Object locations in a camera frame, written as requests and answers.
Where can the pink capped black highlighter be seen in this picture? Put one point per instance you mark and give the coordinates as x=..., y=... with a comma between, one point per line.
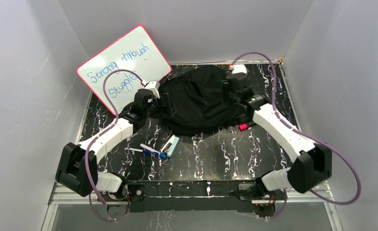
x=246, y=125

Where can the pink framed whiteboard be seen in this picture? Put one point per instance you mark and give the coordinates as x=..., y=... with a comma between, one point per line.
x=114, y=73

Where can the white blue whiteboard marker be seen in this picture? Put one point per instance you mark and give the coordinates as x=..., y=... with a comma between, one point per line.
x=147, y=149

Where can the white eraser block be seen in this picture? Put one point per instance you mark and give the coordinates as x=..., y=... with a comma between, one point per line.
x=170, y=146

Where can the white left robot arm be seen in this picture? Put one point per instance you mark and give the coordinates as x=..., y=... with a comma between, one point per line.
x=77, y=169

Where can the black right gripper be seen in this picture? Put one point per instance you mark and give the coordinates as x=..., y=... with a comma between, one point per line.
x=226, y=91

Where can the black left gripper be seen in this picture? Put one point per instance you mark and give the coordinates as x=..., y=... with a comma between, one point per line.
x=162, y=100

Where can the black student backpack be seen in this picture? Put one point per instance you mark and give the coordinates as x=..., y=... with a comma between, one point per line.
x=197, y=98

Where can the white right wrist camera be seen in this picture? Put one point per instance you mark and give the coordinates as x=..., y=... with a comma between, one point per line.
x=237, y=68

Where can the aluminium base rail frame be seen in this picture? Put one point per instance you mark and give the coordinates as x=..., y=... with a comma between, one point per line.
x=193, y=206

